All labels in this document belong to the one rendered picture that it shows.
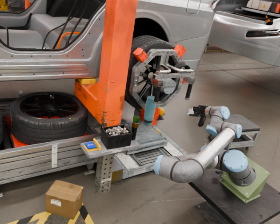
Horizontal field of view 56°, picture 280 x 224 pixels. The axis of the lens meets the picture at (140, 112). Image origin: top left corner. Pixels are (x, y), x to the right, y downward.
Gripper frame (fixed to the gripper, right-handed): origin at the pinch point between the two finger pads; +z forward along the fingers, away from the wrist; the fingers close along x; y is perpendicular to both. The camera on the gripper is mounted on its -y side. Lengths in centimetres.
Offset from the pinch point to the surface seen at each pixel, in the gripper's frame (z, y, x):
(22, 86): 262, 47, 61
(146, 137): 58, -24, 2
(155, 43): 21, 62, 9
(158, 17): 43, 91, -17
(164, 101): 35.4, 10.6, -7.1
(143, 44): 26, 62, 18
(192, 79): 1.4, 28.4, -10.0
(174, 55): 15, 51, -6
